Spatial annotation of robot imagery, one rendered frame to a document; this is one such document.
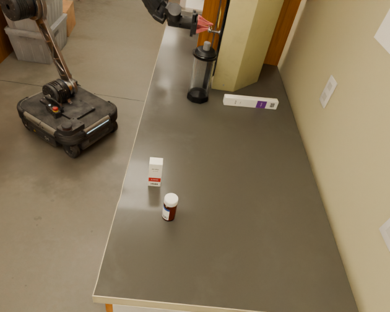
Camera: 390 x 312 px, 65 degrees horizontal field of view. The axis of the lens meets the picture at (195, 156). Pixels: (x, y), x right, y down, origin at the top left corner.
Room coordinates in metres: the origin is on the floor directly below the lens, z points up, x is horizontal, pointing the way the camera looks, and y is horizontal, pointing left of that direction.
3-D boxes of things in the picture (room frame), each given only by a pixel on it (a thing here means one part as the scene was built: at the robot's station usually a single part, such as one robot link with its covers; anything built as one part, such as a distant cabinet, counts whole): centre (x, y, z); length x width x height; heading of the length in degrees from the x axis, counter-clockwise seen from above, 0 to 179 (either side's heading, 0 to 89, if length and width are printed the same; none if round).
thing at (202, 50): (1.24, 0.05, 1.18); 0.09 x 0.09 x 0.07
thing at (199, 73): (1.24, 0.05, 1.06); 0.11 x 0.11 x 0.21
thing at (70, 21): (3.58, 1.96, 0.14); 0.41 x 0.32 x 0.28; 12
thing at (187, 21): (1.44, 0.16, 1.20); 0.07 x 0.07 x 0.10; 7
